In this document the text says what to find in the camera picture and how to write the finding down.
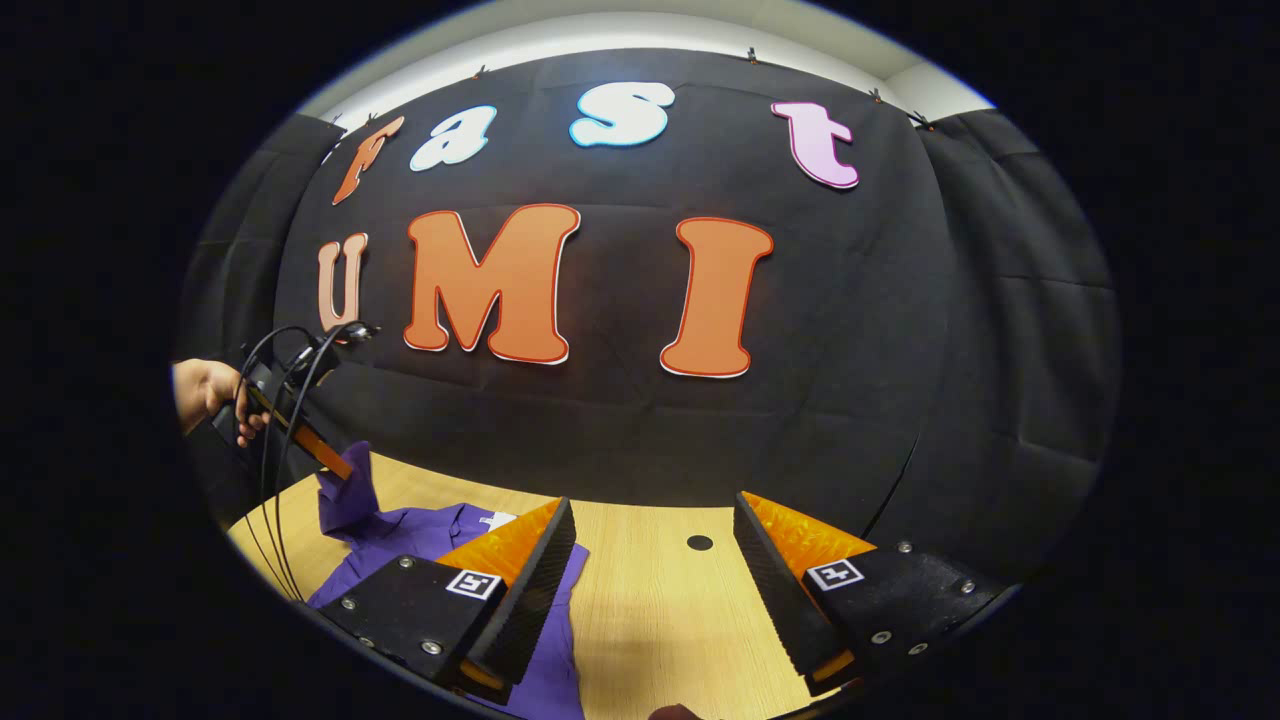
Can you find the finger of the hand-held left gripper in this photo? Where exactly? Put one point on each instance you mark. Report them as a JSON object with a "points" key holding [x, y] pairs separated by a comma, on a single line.
{"points": [[322, 450]]}

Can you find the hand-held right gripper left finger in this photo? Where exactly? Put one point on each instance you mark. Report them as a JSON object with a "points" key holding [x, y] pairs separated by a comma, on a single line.
{"points": [[530, 600]]}

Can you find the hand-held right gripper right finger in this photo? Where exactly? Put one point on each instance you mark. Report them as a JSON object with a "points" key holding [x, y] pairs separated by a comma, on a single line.
{"points": [[785, 610]]}

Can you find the purple knit shirt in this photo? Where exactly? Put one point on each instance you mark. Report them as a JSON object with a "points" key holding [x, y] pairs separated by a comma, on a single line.
{"points": [[400, 550]]}

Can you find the black backdrop cloth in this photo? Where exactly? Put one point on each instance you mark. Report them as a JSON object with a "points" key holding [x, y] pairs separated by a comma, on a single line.
{"points": [[850, 400]]}

